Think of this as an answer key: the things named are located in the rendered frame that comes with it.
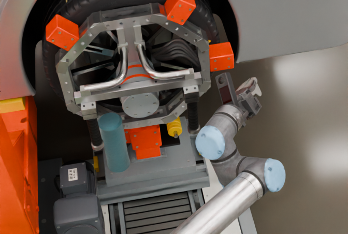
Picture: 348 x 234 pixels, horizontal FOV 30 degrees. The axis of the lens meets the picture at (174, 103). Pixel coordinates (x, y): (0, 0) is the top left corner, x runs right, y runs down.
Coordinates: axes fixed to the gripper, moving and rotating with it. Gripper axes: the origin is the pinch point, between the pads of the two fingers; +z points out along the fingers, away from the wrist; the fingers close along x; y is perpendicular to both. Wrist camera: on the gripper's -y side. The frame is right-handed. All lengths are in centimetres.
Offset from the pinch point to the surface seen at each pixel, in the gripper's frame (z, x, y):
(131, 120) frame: -1, -58, -3
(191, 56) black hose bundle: -3.4, -13.2, -16.4
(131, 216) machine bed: 1, -96, 38
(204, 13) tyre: 16.2, -13.6, -23.9
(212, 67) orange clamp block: 12.9, -21.5, -5.7
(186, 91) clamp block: -13.1, -15.4, -8.6
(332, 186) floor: 58, -37, 82
